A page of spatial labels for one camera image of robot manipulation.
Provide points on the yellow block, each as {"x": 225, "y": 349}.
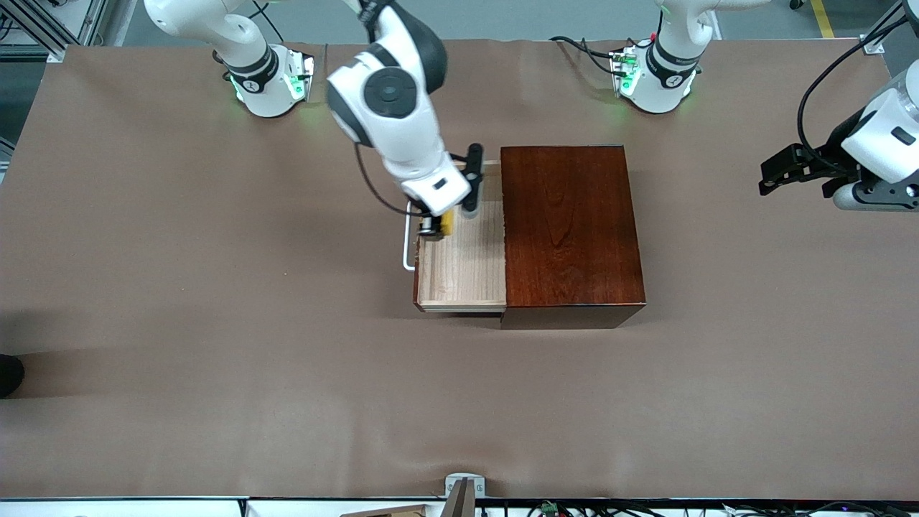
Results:
{"x": 446, "y": 224}

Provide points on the aluminium frame profile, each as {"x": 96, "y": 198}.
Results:
{"x": 43, "y": 29}
{"x": 887, "y": 29}

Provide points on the brown cardboard piece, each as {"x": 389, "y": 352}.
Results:
{"x": 395, "y": 512}

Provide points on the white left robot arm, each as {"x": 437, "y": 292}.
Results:
{"x": 668, "y": 79}

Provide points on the brown table cover mat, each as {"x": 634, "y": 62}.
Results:
{"x": 287, "y": 359}

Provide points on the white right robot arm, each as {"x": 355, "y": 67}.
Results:
{"x": 391, "y": 93}

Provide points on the black round object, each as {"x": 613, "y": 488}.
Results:
{"x": 8, "y": 375}

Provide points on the dark brown wooden cabinet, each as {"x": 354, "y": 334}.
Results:
{"x": 574, "y": 251}

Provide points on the grey metal clamp bracket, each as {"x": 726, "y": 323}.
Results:
{"x": 463, "y": 495}

